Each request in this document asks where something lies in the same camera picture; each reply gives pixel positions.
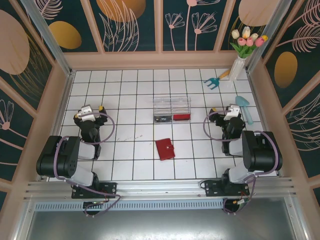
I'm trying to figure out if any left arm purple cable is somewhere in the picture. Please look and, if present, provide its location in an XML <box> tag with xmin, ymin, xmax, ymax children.
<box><xmin>53</xmin><ymin>111</ymin><xmax>122</xmax><ymax>218</ymax></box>

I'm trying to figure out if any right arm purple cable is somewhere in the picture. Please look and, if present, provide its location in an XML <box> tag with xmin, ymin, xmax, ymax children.
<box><xmin>202</xmin><ymin>111</ymin><xmax>283</xmax><ymax>216</ymax></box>

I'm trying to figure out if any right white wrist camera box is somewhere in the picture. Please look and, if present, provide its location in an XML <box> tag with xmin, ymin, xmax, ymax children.
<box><xmin>223</xmin><ymin>104</ymin><xmax>242</xmax><ymax>122</ymax></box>

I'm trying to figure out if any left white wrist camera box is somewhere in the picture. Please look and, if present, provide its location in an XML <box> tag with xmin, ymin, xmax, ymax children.
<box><xmin>76</xmin><ymin>106</ymin><xmax>97</xmax><ymax>122</ymax></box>

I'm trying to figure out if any red leather card holder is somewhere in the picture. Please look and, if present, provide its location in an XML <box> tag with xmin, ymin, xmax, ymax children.
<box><xmin>155</xmin><ymin>138</ymin><xmax>176</xmax><ymax>161</ymax></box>

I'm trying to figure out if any red credit card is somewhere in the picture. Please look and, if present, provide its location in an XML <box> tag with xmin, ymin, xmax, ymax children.
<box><xmin>172</xmin><ymin>113</ymin><xmax>191</xmax><ymax>123</ymax></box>

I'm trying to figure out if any clear acrylic card box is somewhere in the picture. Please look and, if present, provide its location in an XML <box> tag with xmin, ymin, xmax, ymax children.
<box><xmin>152</xmin><ymin>96</ymin><xmax>193</xmax><ymax>125</ymax></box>

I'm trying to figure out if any teal toy garden rake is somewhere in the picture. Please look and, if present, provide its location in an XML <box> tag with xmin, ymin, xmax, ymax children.
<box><xmin>202</xmin><ymin>69</ymin><xmax>231</xmax><ymax>91</ymax></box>

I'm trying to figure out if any aluminium mounting rail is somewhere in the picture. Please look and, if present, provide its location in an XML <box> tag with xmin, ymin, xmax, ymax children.
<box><xmin>23</xmin><ymin>177</ymin><xmax>297</xmax><ymax>201</ymax></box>

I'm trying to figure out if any artificial tulip bouquet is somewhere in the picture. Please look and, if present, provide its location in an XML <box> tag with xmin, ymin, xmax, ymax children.
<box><xmin>229</xmin><ymin>26</ymin><xmax>269</xmax><ymax>60</ymax></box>

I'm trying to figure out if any grey slotted cable duct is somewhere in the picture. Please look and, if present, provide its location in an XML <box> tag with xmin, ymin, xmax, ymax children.
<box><xmin>33</xmin><ymin>201</ymin><xmax>226</xmax><ymax>211</ymax></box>

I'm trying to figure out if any small circuit board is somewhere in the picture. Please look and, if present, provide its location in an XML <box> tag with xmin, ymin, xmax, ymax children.
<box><xmin>83</xmin><ymin>201</ymin><xmax>106</xmax><ymax>210</ymax></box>
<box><xmin>231</xmin><ymin>198</ymin><xmax>251</xmax><ymax>208</ymax></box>

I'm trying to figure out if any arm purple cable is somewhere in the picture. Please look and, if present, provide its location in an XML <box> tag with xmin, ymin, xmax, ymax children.
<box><xmin>53</xmin><ymin>111</ymin><xmax>122</xmax><ymax>218</ymax></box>
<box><xmin>202</xmin><ymin>111</ymin><xmax>283</xmax><ymax>216</ymax></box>

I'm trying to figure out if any white ribbed vase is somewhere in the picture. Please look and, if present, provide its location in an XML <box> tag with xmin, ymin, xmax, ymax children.
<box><xmin>228</xmin><ymin>56</ymin><xmax>246</xmax><ymax>82</ymax></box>

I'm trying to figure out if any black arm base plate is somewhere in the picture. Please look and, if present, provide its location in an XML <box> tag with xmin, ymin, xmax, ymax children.
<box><xmin>71</xmin><ymin>181</ymin><xmax>118</xmax><ymax>200</ymax></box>
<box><xmin>204</xmin><ymin>180</ymin><xmax>251</xmax><ymax>198</ymax></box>

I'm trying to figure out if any aluminium frame post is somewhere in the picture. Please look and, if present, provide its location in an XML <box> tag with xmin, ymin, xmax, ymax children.
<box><xmin>21</xmin><ymin>0</ymin><xmax>74</xmax><ymax>76</ymax></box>
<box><xmin>245</xmin><ymin>0</ymin><xmax>287</xmax><ymax>73</ymax></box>

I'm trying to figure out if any black credit card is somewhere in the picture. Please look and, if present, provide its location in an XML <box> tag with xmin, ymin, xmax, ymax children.
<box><xmin>153</xmin><ymin>115</ymin><xmax>173</xmax><ymax>125</ymax></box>

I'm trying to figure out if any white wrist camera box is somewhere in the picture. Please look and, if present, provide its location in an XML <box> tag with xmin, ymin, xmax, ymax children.
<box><xmin>76</xmin><ymin>106</ymin><xmax>97</xmax><ymax>122</ymax></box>
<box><xmin>223</xmin><ymin>104</ymin><xmax>242</xmax><ymax>122</ymax></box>

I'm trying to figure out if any light blue toy shovel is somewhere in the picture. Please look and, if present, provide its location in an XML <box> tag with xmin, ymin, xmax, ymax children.
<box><xmin>234</xmin><ymin>95</ymin><xmax>255</xmax><ymax>125</ymax></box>

